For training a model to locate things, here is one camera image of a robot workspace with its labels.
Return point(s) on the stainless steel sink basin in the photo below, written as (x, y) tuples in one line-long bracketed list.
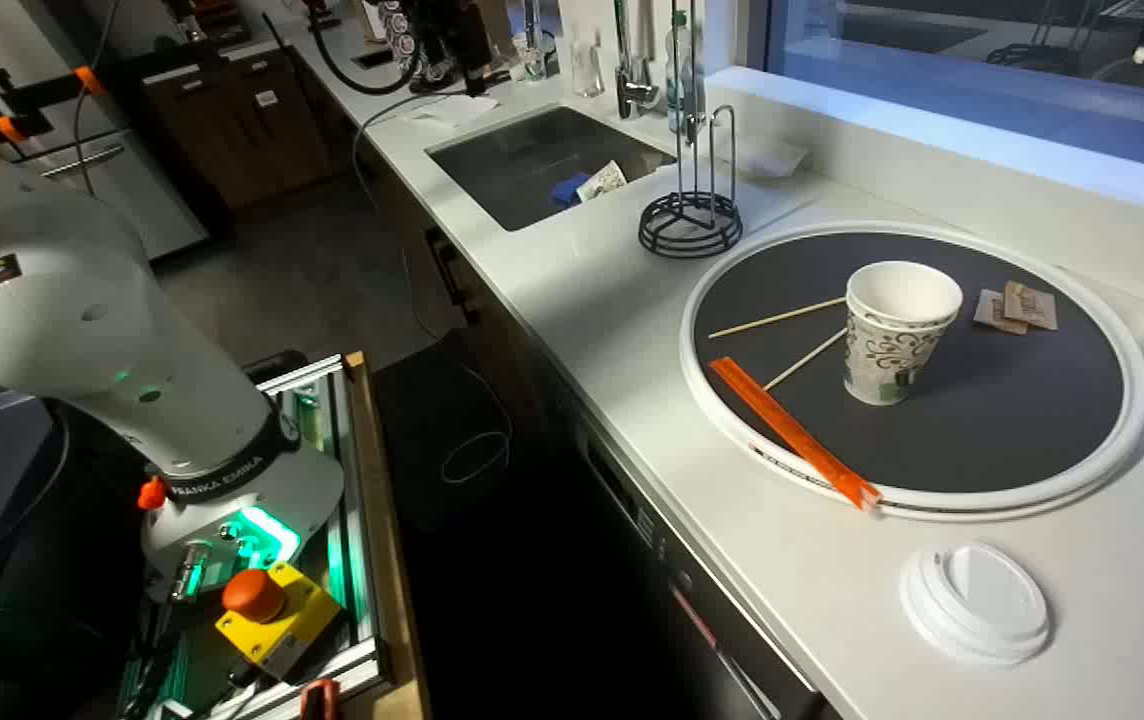
[(507, 162)]

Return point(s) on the brown wooden cabinet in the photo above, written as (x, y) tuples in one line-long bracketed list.
[(225, 127)]

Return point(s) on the thin wooden stir stick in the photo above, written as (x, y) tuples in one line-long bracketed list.
[(805, 356), (778, 317)]

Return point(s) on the chrome kitchen faucet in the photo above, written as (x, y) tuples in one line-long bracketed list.
[(634, 85)]

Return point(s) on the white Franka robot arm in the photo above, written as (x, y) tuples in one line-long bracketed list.
[(78, 332)]

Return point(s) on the window pane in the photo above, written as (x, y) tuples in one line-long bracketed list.
[(997, 55)]

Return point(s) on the blue sponge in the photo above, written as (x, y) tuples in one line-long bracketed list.
[(570, 189)]

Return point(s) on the yellow emergency stop button box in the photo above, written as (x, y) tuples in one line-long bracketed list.
[(286, 635)]

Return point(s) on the orange plastic straw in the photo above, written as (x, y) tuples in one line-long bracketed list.
[(784, 426)]

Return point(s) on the stainless steel appliance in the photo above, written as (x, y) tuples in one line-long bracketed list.
[(135, 201)]

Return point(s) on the printed white paper cup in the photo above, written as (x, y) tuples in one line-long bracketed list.
[(886, 356), (907, 291), (602, 180)]

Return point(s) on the brown sugar packet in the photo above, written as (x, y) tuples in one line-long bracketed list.
[(989, 312), (1032, 305)]

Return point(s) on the aluminium frame robot cart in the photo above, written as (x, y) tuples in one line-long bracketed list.
[(378, 532)]

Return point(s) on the white plastic cup lid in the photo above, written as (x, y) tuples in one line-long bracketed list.
[(978, 603)]

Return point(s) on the round black white-rimmed tray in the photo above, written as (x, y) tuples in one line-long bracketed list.
[(1024, 415)]

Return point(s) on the dark under-counter cabinet front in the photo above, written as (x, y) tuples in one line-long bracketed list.
[(507, 532)]

